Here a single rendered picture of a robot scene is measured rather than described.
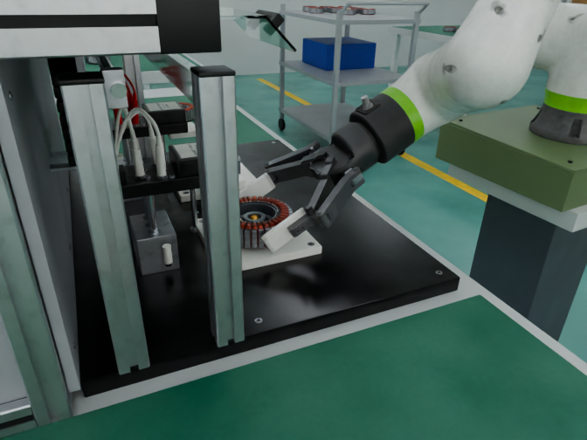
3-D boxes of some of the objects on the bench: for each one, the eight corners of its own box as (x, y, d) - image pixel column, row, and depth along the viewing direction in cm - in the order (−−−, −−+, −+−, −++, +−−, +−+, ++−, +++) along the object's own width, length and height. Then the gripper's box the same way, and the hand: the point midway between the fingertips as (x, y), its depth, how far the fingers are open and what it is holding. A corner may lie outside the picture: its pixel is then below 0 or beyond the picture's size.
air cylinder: (169, 242, 69) (165, 209, 66) (180, 268, 63) (176, 232, 60) (134, 249, 67) (128, 215, 65) (141, 276, 61) (135, 239, 58)
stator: (275, 210, 76) (275, 189, 75) (304, 242, 67) (305, 219, 66) (208, 222, 72) (206, 200, 71) (230, 257, 63) (228, 233, 62)
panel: (68, 161, 98) (35, 3, 84) (82, 389, 44) (-4, 58, 31) (62, 162, 97) (28, 3, 83) (69, 393, 44) (-25, 59, 30)
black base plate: (278, 147, 115) (278, 139, 114) (458, 290, 63) (460, 276, 62) (70, 173, 98) (67, 162, 97) (84, 398, 46) (79, 381, 45)
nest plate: (281, 210, 79) (281, 203, 79) (321, 253, 67) (321, 245, 67) (193, 225, 74) (192, 218, 73) (220, 276, 62) (219, 268, 61)
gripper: (318, 101, 79) (213, 175, 77) (407, 146, 59) (268, 247, 57) (334, 136, 83) (236, 207, 81) (423, 189, 63) (294, 285, 61)
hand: (255, 218), depth 69 cm, fingers open, 13 cm apart
